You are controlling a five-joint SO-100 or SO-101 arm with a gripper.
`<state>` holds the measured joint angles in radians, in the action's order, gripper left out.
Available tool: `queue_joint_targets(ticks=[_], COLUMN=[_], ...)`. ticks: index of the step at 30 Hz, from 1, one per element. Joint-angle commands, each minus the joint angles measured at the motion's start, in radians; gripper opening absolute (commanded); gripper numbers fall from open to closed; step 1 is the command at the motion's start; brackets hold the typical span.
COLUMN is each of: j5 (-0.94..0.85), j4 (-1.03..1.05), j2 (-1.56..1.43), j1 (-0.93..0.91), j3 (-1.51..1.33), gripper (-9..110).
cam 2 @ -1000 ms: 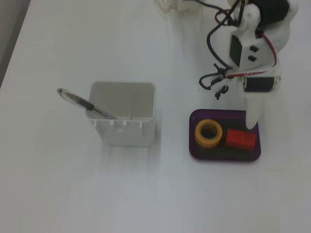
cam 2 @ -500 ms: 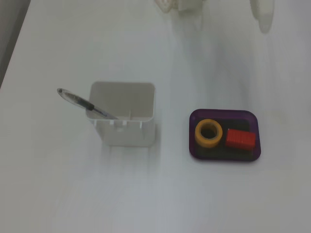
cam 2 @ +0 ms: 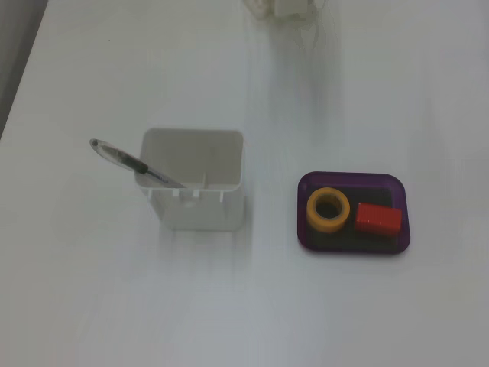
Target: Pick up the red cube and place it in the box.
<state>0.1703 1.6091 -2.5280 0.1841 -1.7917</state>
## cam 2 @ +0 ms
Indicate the yellow tape roll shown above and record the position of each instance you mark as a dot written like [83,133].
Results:
[311,214]

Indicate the white plastic box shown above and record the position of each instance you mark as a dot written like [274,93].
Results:
[198,206]

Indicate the purple tray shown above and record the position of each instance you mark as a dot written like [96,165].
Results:
[344,244]

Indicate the clear black ballpoint pen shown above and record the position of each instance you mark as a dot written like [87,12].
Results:
[122,157]

